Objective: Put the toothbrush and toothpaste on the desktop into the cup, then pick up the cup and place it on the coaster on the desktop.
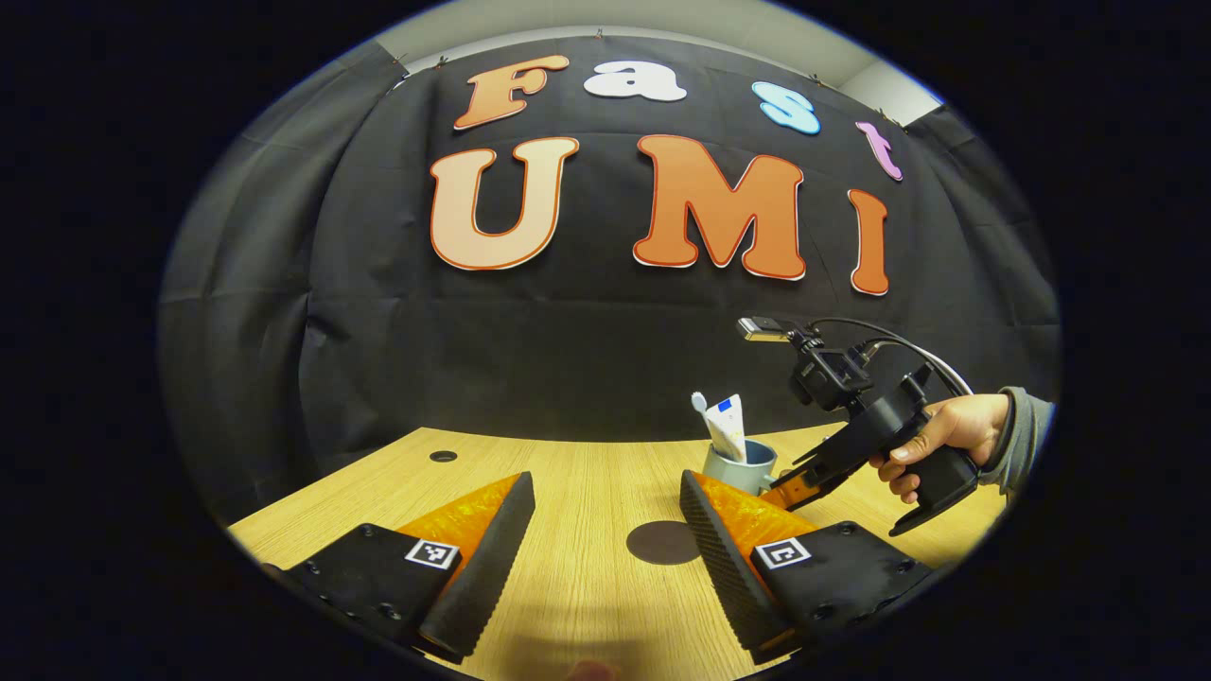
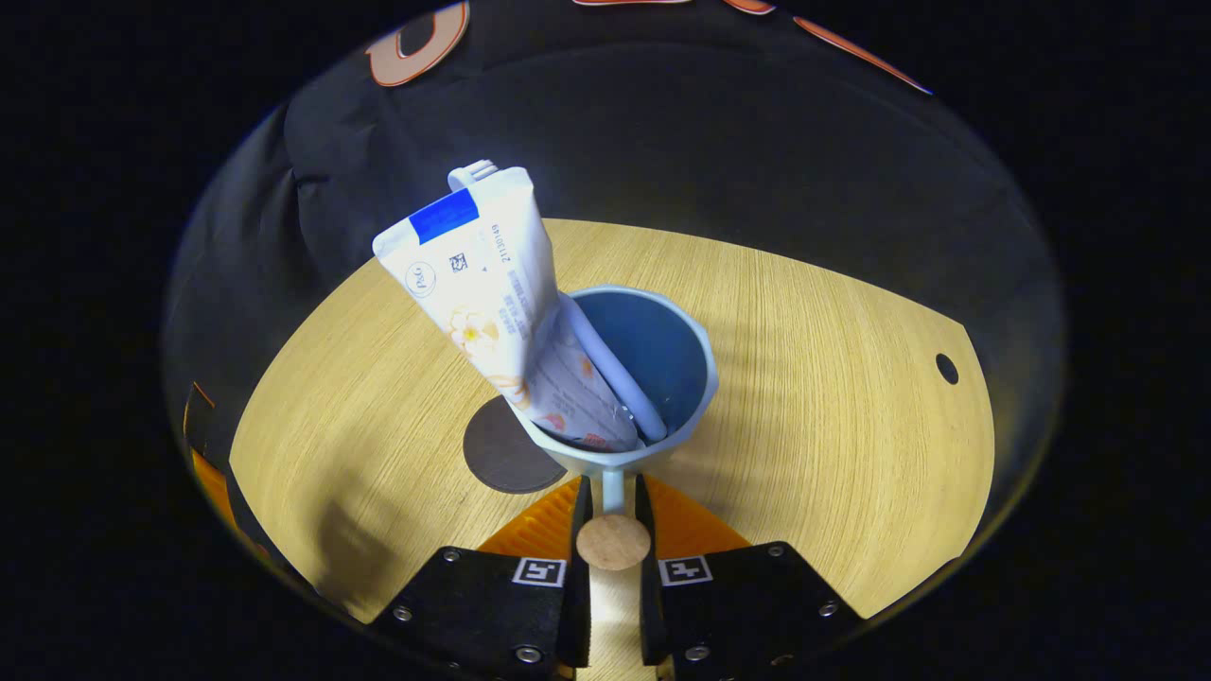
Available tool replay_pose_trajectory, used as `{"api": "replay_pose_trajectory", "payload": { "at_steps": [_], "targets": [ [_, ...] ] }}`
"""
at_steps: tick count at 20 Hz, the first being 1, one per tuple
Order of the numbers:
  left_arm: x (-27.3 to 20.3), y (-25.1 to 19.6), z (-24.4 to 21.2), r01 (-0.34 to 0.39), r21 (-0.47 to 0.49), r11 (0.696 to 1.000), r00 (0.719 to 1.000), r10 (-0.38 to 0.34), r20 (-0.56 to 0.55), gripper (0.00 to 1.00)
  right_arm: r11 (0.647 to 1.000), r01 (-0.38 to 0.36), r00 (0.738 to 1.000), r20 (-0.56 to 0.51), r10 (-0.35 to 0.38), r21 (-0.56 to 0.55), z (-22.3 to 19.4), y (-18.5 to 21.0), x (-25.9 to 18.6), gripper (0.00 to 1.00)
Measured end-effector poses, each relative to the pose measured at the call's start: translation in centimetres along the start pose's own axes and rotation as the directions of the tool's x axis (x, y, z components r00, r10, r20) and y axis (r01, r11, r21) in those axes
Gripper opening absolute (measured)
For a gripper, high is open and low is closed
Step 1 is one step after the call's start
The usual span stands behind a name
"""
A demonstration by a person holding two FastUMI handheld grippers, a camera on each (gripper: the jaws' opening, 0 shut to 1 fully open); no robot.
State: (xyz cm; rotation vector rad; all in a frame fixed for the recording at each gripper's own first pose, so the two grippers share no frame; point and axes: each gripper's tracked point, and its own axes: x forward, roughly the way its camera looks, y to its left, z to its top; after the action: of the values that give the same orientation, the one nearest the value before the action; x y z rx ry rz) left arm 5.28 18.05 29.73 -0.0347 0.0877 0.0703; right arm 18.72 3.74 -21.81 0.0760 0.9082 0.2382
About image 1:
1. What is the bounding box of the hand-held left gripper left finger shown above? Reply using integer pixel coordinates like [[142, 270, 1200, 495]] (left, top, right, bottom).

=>
[[282, 471, 537, 663]]

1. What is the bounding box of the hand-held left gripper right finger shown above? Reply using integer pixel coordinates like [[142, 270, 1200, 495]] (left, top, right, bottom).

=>
[[678, 470, 935, 665]]

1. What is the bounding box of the blue cup with wooden handle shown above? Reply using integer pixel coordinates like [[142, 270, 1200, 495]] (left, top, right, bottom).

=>
[[702, 438, 779, 498]]

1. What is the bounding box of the dark round coaster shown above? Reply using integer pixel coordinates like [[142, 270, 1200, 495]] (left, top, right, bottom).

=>
[[626, 520, 701, 567]]

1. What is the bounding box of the white toothpaste tube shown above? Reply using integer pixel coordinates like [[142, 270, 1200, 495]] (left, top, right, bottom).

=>
[[705, 394, 748, 464]]

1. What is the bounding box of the light wooden desktop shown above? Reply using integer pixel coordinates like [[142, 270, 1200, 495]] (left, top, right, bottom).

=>
[[227, 426, 1009, 681]]

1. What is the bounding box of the black backdrop cloth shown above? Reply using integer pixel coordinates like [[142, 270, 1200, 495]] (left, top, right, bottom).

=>
[[156, 36, 1062, 521]]

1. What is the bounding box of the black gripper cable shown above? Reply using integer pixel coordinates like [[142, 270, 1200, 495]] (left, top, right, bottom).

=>
[[809, 318, 974, 398]]

